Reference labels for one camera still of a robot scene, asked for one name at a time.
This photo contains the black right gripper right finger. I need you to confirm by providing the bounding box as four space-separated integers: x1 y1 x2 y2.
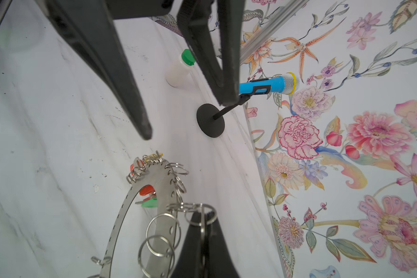
206 220 240 278

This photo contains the white bottle green cap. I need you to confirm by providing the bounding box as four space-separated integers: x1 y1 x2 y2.
165 49 196 88

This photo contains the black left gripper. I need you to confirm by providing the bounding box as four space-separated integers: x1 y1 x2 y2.
43 0 244 140

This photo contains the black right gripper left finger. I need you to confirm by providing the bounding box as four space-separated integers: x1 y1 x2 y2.
170 212 205 278

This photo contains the blue toy microphone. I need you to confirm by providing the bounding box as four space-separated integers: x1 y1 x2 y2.
239 73 301 95

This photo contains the large metal keyring with keys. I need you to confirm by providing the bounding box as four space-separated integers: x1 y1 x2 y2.
91 151 218 278

